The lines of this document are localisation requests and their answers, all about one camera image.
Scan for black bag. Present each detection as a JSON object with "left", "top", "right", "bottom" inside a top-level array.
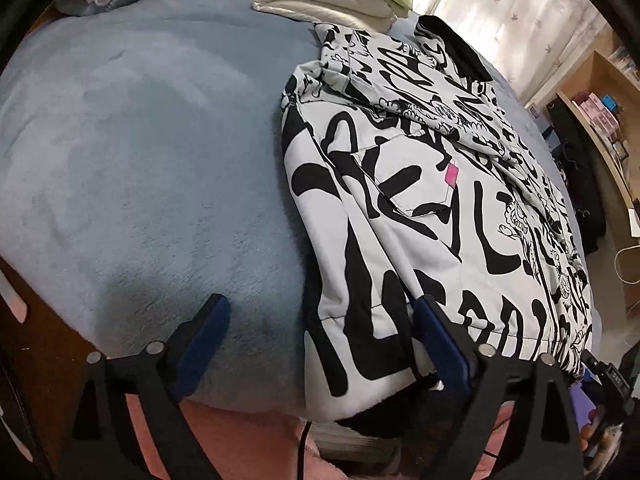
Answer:
[{"left": 544, "top": 100, "right": 609, "bottom": 257}]

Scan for beige folded garment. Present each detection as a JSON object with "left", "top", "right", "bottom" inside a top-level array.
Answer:
[{"left": 251, "top": 0, "right": 402, "bottom": 34}]

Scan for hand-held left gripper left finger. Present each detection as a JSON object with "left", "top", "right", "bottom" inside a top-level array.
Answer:
[{"left": 65, "top": 294, "right": 232, "bottom": 480}]

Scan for person's right hand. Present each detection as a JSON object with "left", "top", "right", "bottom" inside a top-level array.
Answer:
[{"left": 579, "top": 412, "right": 621, "bottom": 461}]

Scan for black white printed jacket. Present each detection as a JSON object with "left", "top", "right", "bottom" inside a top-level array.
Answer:
[{"left": 280, "top": 15, "right": 597, "bottom": 424}]

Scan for pink storage boxes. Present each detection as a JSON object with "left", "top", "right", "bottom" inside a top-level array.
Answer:
[{"left": 572, "top": 91, "right": 622, "bottom": 136}]

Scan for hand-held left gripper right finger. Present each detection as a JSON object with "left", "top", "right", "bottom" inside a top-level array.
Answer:
[{"left": 407, "top": 295, "right": 587, "bottom": 480}]

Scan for white patterned curtain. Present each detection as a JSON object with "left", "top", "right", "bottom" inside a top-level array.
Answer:
[{"left": 400, "top": 0, "right": 617, "bottom": 107}]

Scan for white cable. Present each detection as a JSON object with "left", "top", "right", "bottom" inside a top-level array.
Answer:
[{"left": 615, "top": 244, "right": 640, "bottom": 287}]

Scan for black cable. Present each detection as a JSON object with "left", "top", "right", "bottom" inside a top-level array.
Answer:
[{"left": 298, "top": 419, "right": 313, "bottom": 480}]

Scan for wooden shelf unit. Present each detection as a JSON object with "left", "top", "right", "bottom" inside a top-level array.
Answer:
[{"left": 524, "top": 30, "right": 640, "bottom": 242}]

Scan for blue bed blanket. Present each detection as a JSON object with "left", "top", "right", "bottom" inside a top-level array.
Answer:
[{"left": 0, "top": 0, "right": 597, "bottom": 417}]

